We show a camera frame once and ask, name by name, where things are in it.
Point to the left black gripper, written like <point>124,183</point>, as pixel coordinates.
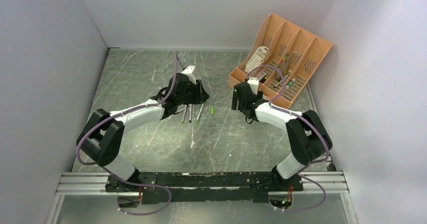
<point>201,94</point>

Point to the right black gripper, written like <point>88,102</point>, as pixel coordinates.
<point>235,102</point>

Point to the white marker blue end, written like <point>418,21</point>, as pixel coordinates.
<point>190,113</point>

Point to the white marker multicolour label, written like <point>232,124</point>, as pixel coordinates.
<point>200,112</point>

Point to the white marker green end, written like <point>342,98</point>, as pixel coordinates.
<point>184,114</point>

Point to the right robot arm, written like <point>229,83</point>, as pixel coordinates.
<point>307,135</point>

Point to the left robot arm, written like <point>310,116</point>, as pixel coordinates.
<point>102,135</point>

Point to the pens in organizer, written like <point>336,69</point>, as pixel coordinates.
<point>275,79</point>

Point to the white card package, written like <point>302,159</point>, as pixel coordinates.
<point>256,59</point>

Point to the orange desk file organizer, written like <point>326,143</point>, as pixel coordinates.
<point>281,36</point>

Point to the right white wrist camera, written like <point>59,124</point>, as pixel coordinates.
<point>254,84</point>

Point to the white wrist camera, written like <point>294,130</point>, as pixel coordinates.
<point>191,72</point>
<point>254,84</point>

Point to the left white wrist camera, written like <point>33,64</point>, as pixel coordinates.
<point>191,72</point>

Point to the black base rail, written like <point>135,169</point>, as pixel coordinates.
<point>198,187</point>

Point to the aluminium frame rail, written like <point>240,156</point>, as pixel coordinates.
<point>104,184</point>

